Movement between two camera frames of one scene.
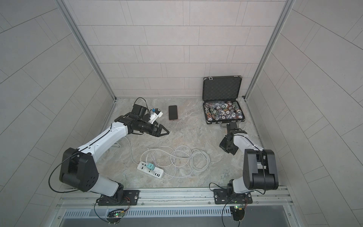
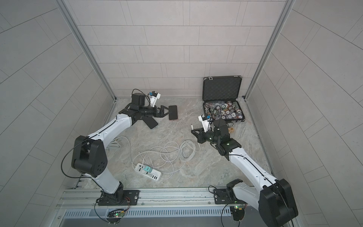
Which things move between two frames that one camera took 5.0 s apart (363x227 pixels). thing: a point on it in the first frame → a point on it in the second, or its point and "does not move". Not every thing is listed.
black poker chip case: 220,95 does not move
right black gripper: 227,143 → 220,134
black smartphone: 173,112 does not move
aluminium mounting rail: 271,197 does not move
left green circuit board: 115,215 does not move
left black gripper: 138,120 → 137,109
